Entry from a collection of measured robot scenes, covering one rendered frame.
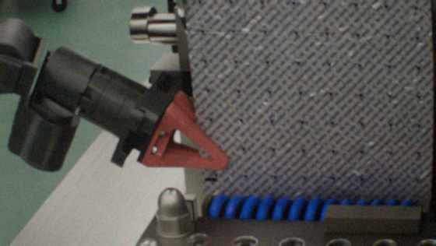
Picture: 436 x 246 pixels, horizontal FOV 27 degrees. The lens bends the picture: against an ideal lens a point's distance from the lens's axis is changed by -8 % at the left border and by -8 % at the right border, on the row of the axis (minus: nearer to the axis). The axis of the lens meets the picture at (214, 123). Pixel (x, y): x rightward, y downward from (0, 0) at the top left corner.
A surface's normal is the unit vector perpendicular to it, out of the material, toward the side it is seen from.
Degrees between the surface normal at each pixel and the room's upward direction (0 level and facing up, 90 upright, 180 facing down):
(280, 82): 90
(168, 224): 90
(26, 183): 0
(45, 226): 0
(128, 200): 0
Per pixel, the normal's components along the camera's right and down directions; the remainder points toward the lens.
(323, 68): -0.25, 0.41
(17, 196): -0.08, -0.91
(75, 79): 0.04, -0.18
